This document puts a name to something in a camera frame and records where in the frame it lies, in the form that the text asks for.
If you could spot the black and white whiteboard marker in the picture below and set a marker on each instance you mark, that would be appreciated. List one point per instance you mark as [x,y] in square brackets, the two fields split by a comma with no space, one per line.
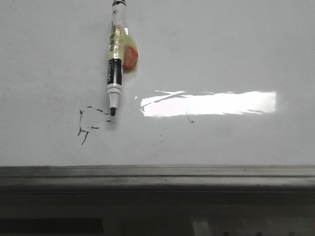
[122,54]

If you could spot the white whiteboard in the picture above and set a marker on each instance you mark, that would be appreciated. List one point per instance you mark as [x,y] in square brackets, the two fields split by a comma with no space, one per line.
[223,97]

